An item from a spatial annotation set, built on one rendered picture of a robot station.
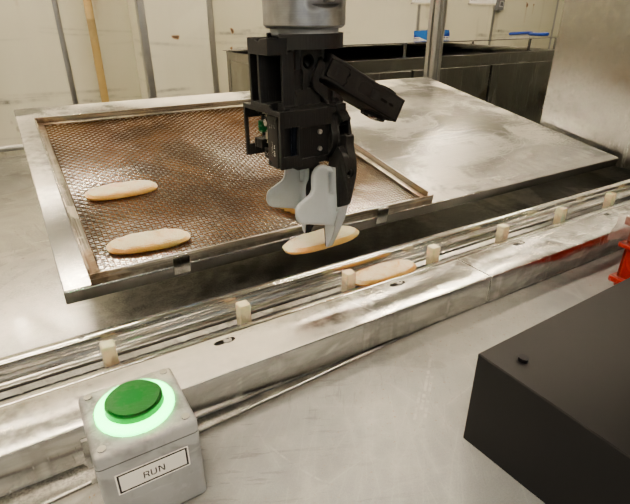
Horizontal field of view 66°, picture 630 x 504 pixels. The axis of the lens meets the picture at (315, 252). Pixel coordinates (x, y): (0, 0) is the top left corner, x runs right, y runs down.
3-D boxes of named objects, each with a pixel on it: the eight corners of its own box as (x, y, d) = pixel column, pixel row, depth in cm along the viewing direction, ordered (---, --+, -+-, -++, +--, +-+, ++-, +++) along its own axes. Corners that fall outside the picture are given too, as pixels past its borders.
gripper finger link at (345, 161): (318, 203, 52) (310, 119, 49) (331, 200, 53) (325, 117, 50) (345, 209, 48) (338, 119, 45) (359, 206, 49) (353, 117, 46)
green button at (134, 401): (113, 443, 33) (109, 425, 32) (102, 406, 36) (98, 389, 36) (171, 420, 35) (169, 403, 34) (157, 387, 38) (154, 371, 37)
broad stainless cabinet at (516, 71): (308, 250, 264) (307, 46, 220) (233, 195, 345) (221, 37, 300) (537, 190, 354) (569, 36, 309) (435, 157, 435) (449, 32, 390)
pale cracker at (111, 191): (87, 204, 67) (85, 197, 66) (82, 192, 69) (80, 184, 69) (160, 192, 71) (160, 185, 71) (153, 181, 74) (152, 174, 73)
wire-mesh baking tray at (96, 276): (91, 285, 53) (89, 274, 52) (36, 125, 87) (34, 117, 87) (431, 203, 77) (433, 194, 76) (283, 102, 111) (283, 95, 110)
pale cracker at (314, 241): (294, 259, 52) (293, 249, 51) (275, 246, 54) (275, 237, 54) (366, 237, 57) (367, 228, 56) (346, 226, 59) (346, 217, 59)
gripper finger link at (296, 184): (259, 231, 56) (261, 155, 51) (302, 219, 59) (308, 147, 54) (273, 244, 54) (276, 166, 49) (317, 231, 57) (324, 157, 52)
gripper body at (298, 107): (245, 160, 51) (236, 32, 45) (313, 148, 55) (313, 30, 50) (283, 178, 45) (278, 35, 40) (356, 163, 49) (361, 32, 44)
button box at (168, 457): (114, 574, 35) (82, 467, 31) (95, 492, 42) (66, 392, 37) (220, 520, 39) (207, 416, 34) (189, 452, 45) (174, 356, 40)
